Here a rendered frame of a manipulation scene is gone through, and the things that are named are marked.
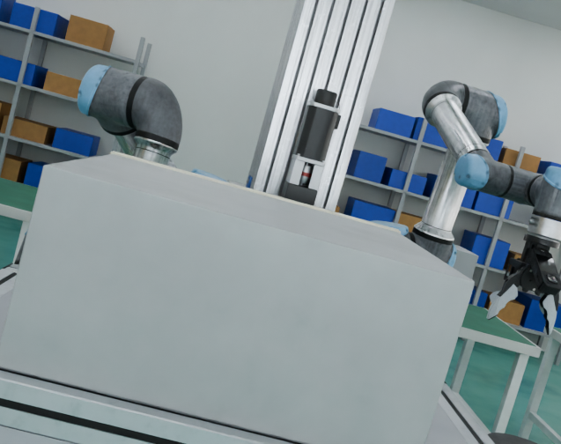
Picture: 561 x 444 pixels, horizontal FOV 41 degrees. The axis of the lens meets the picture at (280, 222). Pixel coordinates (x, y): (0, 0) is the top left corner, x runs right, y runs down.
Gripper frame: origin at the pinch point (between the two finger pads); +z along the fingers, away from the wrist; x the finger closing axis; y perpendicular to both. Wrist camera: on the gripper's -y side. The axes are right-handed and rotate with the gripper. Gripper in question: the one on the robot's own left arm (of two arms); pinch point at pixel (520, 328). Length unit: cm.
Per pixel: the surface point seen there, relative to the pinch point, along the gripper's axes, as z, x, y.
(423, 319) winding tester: -12, 53, -81
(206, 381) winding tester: 0, 71, -79
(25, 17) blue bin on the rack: -72, 249, 593
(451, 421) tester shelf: 4, 38, -62
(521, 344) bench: 41, -112, 205
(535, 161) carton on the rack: -74, -257, 557
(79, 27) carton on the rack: -77, 199, 591
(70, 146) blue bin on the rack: 33, 181, 587
